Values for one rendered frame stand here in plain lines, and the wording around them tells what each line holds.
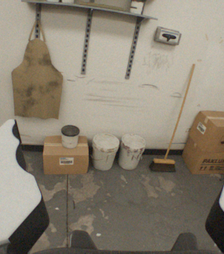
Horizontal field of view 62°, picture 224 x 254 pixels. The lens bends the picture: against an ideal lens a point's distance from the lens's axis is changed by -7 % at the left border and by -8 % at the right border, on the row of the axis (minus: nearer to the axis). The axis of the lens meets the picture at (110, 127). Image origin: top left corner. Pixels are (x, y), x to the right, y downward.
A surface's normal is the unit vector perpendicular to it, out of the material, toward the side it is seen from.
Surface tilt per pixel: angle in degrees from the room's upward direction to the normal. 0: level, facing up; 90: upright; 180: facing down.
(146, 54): 90
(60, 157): 88
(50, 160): 90
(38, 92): 89
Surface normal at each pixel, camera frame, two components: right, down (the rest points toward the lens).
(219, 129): 0.22, 0.49
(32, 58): 0.54, 0.50
